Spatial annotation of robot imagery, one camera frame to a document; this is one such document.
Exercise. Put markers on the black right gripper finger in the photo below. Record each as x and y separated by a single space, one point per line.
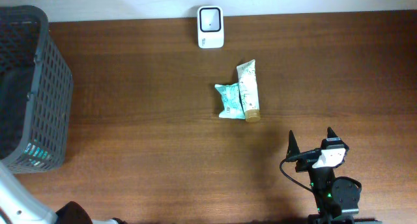
331 133
292 150

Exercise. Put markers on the white tube with gold cap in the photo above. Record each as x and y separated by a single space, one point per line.
247 82

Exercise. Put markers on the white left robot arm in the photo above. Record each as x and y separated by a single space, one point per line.
19 206

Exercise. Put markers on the grey plastic mesh basket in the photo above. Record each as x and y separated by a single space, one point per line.
36 90

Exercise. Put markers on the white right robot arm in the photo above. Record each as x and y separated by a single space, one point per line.
336 198

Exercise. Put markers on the teal snack packet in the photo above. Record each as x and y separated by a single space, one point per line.
232 107

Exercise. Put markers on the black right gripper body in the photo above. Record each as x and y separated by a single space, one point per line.
317 172

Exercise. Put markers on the small teal tissue pack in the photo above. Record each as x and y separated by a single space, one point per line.
35 156

